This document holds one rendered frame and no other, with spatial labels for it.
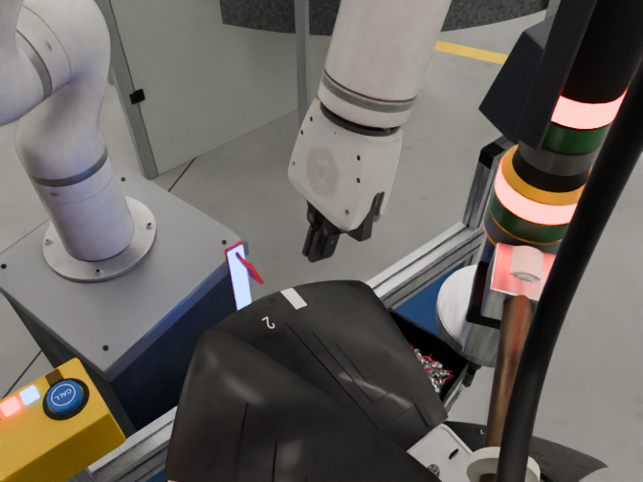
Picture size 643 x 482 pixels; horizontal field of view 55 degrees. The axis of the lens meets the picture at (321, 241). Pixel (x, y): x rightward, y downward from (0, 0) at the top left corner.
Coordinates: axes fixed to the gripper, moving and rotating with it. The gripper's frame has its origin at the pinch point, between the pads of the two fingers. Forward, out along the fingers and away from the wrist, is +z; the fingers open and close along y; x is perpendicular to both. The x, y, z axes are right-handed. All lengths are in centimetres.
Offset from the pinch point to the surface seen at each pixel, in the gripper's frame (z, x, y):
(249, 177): 103, 99, -133
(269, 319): 9.9, -4.5, 0.0
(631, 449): 96, 123, 33
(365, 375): 9.5, -0.2, 11.3
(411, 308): 46, 50, -13
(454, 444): 9.6, 2.4, 22.0
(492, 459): -21.5, -23.2, 30.2
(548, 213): -25.4, -14.0, 24.3
